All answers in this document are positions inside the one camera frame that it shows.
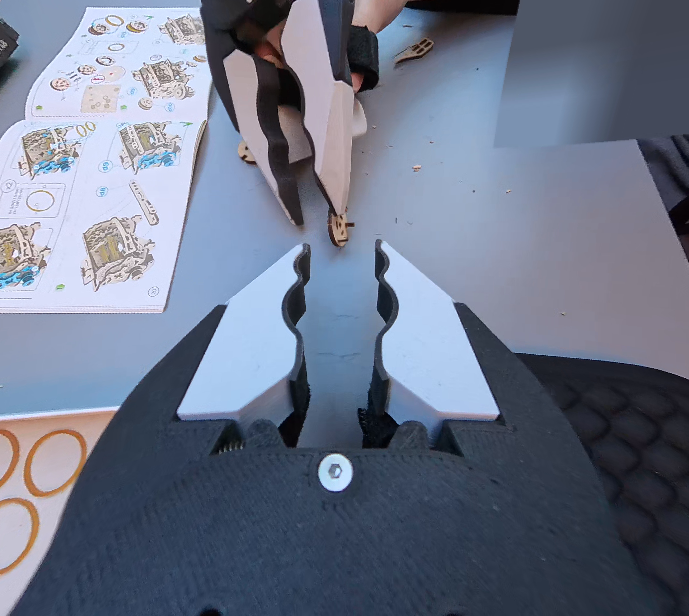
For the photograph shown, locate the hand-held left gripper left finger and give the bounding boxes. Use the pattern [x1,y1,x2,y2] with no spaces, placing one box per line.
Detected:
[177,243,313,449]

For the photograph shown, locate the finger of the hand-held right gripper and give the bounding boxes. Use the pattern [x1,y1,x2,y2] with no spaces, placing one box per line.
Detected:
[280,0,356,215]
[222,52,306,227]

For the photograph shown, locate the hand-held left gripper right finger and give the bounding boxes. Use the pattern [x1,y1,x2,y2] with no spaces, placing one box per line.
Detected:
[358,239,501,449]

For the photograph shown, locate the wooden wheel disc with pegs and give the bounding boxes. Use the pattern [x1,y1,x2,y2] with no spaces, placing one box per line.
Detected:
[327,207,356,249]

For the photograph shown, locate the grey desk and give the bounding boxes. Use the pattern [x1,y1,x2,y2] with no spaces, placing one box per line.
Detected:
[0,0,689,412]

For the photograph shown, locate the ladder-shaped wooden scrap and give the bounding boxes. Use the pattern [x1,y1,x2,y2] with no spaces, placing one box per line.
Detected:
[394,37,435,65]

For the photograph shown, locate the open assembly instruction booklet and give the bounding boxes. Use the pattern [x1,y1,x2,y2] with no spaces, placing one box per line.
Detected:
[0,6,214,314]

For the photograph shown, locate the scattered small wood chips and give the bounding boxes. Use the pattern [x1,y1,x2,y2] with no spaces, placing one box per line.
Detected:
[366,24,568,318]

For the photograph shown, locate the white cardboard box tray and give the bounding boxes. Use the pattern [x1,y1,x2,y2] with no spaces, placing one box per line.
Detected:
[0,407,122,616]

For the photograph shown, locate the black model kit box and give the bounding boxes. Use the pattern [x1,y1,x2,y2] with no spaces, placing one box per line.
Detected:
[0,18,20,81]

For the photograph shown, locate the person's grey shirt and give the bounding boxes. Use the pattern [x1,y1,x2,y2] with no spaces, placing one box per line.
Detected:
[638,136,689,251]

